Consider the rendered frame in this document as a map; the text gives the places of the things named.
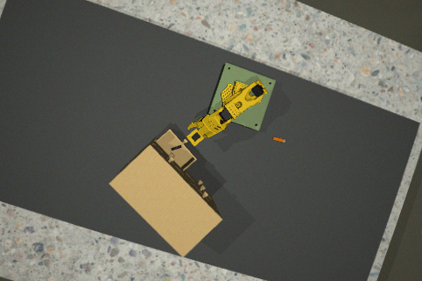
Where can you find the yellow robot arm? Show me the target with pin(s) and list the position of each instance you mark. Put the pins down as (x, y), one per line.
(236, 97)

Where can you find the orange battery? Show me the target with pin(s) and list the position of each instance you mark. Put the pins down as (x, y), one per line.
(278, 139)

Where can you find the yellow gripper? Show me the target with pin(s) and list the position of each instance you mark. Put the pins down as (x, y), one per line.
(205, 130)

